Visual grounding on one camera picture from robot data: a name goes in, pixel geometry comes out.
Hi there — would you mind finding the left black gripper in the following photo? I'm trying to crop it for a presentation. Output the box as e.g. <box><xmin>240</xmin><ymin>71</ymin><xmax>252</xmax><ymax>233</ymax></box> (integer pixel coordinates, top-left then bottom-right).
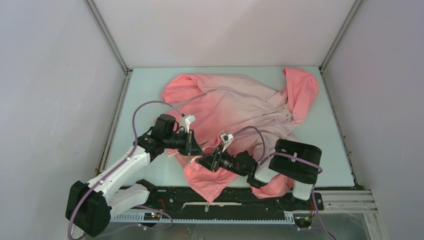
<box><xmin>163</xmin><ymin>129</ymin><xmax>205</xmax><ymax>157</ymax></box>

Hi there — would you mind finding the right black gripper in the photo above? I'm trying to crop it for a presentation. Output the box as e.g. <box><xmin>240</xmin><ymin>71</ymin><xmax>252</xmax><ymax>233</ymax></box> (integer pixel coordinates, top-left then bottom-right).
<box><xmin>195</xmin><ymin>144</ymin><xmax>247</xmax><ymax>177</ymax></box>

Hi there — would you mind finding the pink zip-up hooded jacket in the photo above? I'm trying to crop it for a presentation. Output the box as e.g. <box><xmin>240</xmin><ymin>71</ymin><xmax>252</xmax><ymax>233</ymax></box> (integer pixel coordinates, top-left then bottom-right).
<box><xmin>161</xmin><ymin>67</ymin><xmax>320</xmax><ymax>204</ymax></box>

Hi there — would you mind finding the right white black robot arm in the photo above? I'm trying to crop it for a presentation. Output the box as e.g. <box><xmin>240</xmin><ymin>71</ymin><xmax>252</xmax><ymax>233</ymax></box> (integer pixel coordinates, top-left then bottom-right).
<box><xmin>195</xmin><ymin>139</ymin><xmax>323</xmax><ymax>209</ymax></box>

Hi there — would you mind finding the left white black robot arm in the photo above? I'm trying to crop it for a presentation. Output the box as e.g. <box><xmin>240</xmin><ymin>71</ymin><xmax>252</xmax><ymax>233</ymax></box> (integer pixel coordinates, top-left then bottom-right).
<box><xmin>65</xmin><ymin>114</ymin><xmax>204</xmax><ymax>237</ymax></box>

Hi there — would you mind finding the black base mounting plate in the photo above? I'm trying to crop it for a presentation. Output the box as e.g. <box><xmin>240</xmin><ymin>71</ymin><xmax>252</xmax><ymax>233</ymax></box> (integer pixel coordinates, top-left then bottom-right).
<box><xmin>126</xmin><ymin>179</ymin><xmax>325</xmax><ymax>222</ymax></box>

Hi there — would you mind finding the left circuit board with LEDs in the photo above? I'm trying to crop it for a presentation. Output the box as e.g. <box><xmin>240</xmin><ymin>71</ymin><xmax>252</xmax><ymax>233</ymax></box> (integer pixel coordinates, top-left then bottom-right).
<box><xmin>143</xmin><ymin>212</ymin><xmax>162</xmax><ymax>221</ymax></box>

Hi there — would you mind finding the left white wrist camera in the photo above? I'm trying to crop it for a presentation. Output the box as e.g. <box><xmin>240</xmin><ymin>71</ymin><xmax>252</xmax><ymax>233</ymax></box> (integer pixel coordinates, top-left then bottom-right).
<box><xmin>179</xmin><ymin>114</ymin><xmax>196</xmax><ymax>133</ymax></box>

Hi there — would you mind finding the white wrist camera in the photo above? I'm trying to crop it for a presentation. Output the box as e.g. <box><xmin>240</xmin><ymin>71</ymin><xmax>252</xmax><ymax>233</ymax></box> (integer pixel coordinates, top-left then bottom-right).
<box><xmin>179</xmin><ymin>114</ymin><xmax>196</xmax><ymax>133</ymax></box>
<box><xmin>220</xmin><ymin>133</ymin><xmax>234</xmax><ymax>148</ymax></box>

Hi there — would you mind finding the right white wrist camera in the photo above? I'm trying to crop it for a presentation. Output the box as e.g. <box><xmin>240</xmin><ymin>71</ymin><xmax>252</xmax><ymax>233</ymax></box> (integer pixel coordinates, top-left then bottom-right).
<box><xmin>220</xmin><ymin>133</ymin><xmax>234</xmax><ymax>148</ymax></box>

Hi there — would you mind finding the right circuit board with wires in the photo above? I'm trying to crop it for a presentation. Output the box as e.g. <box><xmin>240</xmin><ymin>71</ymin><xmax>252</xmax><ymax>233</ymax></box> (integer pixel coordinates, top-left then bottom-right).
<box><xmin>293</xmin><ymin>216</ymin><xmax>314</xmax><ymax>229</ymax></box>

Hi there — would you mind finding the white slotted cable duct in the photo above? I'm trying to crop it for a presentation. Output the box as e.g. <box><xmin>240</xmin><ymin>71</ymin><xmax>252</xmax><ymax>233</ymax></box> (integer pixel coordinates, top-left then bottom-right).
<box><xmin>110</xmin><ymin>211</ymin><xmax>294</xmax><ymax>225</ymax></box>

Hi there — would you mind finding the aluminium frame rail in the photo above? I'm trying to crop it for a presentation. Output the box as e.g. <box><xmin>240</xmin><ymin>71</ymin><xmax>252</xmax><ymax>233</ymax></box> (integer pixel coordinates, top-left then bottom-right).
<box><xmin>318</xmin><ymin>190</ymin><xmax>378</xmax><ymax>214</ymax></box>

